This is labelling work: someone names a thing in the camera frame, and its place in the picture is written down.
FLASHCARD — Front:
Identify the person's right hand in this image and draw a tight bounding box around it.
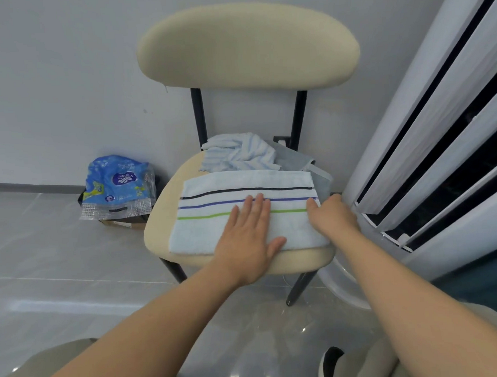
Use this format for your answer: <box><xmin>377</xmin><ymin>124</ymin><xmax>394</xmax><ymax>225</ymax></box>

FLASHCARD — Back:
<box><xmin>306</xmin><ymin>193</ymin><xmax>363</xmax><ymax>250</ymax></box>

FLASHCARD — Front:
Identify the beige chair with black frame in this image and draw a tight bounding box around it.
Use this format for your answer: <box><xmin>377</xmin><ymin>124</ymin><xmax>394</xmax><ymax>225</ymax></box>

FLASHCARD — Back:
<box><xmin>133</xmin><ymin>0</ymin><xmax>372</xmax><ymax>314</ymax></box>

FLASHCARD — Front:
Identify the white towel with coloured stripes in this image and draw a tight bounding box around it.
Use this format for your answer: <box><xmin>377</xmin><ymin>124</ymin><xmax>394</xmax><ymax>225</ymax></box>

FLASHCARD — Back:
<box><xmin>166</xmin><ymin>167</ymin><xmax>331</xmax><ymax>257</ymax></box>

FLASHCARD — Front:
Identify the black shoe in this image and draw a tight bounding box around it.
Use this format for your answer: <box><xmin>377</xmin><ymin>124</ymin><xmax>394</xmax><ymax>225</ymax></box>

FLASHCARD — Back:
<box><xmin>317</xmin><ymin>346</ymin><xmax>346</xmax><ymax>377</ymax></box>

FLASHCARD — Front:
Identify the teal furniture piece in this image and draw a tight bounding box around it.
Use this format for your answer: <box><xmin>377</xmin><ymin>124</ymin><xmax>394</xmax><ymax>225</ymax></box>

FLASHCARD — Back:
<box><xmin>430</xmin><ymin>247</ymin><xmax>497</xmax><ymax>324</ymax></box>

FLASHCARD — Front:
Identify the brown cardboard box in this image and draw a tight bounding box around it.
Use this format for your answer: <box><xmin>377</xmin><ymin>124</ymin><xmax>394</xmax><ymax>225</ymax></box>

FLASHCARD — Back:
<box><xmin>98</xmin><ymin>215</ymin><xmax>149</xmax><ymax>232</ymax></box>

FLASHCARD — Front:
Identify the grey towel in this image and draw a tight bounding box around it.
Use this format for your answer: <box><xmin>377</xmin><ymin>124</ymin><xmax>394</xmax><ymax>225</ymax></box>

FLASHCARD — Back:
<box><xmin>267</xmin><ymin>138</ymin><xmax>335</xmax><ymax>207</ymax></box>

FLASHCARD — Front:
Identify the blue plastic packaging bag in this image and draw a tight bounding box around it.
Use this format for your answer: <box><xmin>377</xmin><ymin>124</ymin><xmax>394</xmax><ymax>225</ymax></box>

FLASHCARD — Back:
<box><xmin>77</xmin><ymin>153</ymin><xmax>158</xmax><ymax>221</ymax></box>

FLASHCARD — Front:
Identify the crumpled light blue striped towel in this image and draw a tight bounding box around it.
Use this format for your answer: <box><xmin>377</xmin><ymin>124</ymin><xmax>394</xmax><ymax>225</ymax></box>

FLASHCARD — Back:
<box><xmin>197</xmin><ymin>131</ymin><xmax>282</xmax><ymax>175</ymax></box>

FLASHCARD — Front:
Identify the person's left forearm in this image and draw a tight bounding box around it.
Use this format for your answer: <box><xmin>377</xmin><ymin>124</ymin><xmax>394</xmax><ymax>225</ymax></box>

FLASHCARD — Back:
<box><xmin>24</xmin><ymin>260</ymin><xmax>263</xmax><ymax>377</ymax></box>

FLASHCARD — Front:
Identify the person's left hand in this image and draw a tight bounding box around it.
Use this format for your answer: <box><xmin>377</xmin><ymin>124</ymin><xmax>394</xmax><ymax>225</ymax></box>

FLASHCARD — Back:
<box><xmin>210</xmin><ymin>192</ymin><xmax>289</xmax><ymax>288</ymax></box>

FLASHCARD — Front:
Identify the person's right forearm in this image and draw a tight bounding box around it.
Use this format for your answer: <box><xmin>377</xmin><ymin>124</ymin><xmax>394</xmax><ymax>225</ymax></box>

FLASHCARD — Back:
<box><xmin>335</xmin><ymin>224</ymin><xmax>497</xmax><ymax>377</ymax></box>

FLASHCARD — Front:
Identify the white standing air conditioner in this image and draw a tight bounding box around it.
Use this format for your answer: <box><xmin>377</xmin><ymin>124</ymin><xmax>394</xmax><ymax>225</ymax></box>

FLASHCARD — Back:
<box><xmin>305</xmin><ymin>0</ymin><xmax>497</xmax><ymax>312</ymax></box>

